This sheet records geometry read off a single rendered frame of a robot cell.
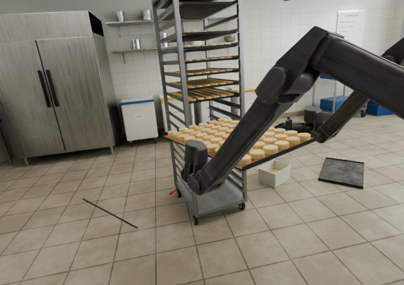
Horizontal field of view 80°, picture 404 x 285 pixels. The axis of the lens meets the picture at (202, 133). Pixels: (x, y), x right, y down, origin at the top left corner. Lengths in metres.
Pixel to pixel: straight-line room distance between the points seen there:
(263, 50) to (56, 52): 3.47
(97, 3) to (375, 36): 5.40
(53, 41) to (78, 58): 0.35
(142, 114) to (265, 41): 2.70
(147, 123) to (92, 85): 0.99
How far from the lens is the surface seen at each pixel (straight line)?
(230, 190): 2.29
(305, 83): 0.49
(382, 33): 6.56
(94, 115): 3.84
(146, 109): 3.99
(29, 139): 4.22
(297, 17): 5.38
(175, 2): 1.68
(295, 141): 0.94
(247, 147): 0.57
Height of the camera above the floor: 1.34
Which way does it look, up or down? 17 degrees down
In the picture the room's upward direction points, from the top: 5 degrees counter-clockwise
